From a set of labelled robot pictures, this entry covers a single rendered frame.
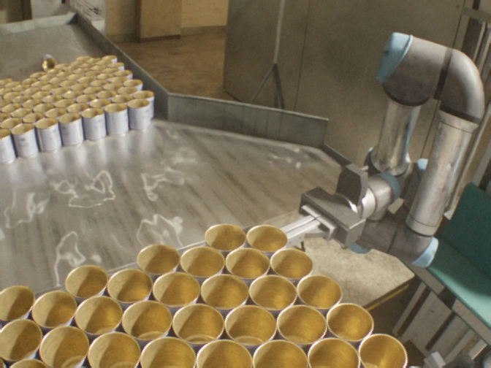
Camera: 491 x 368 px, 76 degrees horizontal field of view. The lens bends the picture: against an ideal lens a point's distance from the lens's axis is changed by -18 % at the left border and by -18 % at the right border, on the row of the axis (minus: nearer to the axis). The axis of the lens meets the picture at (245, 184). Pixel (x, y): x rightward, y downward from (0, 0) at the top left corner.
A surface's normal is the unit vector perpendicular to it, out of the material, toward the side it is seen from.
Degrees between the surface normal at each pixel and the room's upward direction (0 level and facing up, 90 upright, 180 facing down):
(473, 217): 90
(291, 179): 0
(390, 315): 0
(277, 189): 0
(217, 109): 90
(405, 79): 112
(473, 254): 90
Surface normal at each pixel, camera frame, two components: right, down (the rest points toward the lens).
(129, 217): 0.08, -0.82
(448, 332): -0.88, 0.21
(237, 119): -0.23, 0.54
